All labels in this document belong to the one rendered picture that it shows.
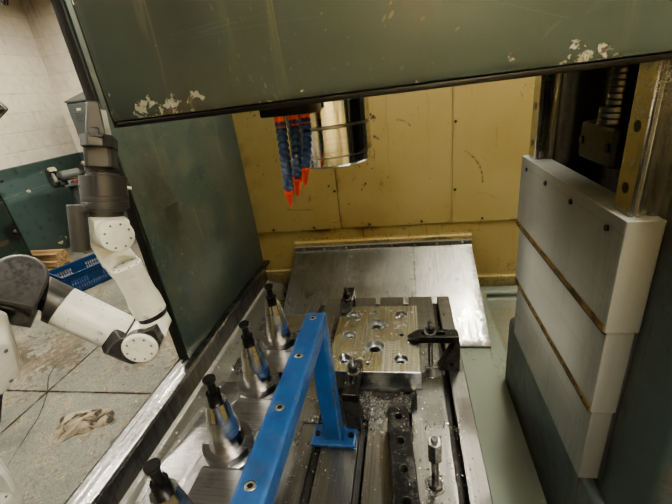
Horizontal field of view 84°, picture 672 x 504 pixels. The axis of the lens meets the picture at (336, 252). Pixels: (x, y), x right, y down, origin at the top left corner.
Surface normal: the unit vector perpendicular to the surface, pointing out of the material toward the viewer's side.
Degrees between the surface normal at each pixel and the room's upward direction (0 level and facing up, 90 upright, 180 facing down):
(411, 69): 90
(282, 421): 0
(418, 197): 90
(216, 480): 0
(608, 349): 90
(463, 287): 24
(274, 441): 0
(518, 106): 90
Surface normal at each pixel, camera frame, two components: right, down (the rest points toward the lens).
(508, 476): -0.12, -0.91
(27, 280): 0.62, -0.44
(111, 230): 0.73, 0.11
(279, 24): -0.16, 0.41
